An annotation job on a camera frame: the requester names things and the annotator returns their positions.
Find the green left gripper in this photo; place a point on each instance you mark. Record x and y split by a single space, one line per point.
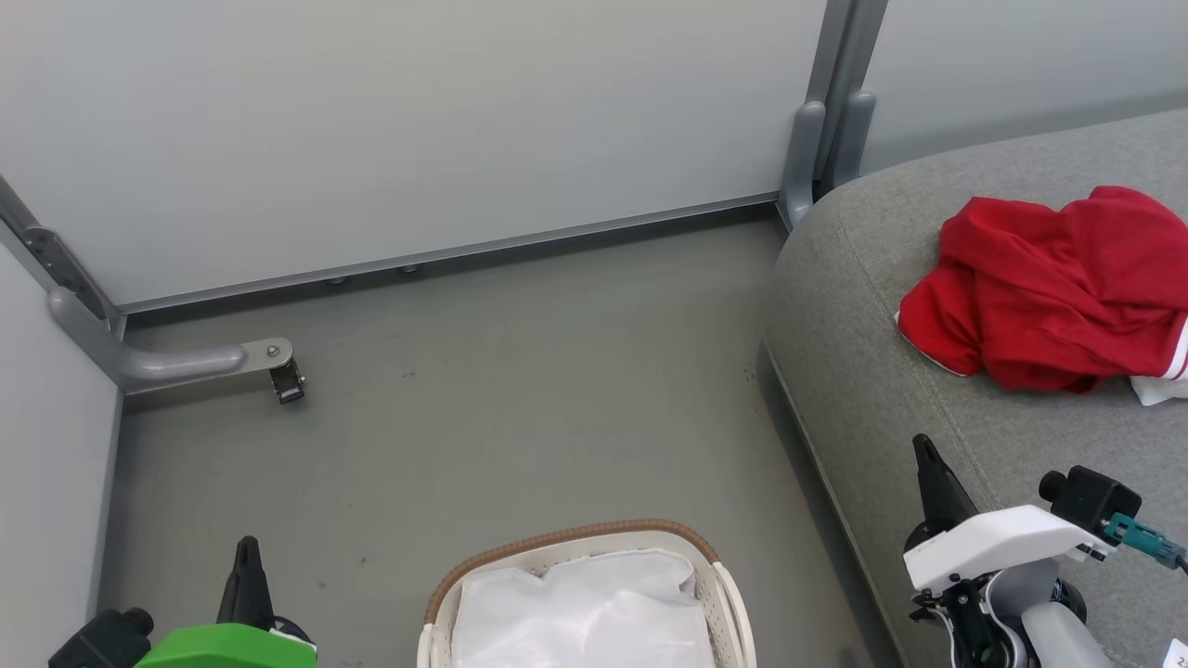
223 649

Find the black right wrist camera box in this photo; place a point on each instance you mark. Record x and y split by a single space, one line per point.
1091 496

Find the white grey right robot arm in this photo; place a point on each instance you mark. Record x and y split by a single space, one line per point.
1058 612

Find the white laundry basket brown rim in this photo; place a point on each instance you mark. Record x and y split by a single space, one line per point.
441 612

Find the small black caster wheel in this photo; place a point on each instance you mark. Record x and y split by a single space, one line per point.
288 382

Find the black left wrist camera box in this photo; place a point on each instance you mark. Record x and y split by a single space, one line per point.
102 640

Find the white basket liner cloth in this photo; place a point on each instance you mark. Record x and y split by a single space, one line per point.
585 612

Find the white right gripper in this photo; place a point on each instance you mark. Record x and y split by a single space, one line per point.
993 543

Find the grey metal partition post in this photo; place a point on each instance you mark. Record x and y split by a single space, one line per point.
831 102
56 255

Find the red garment with white trim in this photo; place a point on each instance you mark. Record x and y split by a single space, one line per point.
1058 278

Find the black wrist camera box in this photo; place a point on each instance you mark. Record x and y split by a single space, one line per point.
1091 496
102 640

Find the teal right camera connector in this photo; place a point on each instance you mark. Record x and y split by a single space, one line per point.
1146 540

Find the grey fabric sofa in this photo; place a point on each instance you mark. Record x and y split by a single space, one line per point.
882 371

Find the grey partition bottom rail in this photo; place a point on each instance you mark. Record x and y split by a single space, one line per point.
464 246

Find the grey partition foot bar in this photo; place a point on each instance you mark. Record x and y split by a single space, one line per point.
162 362

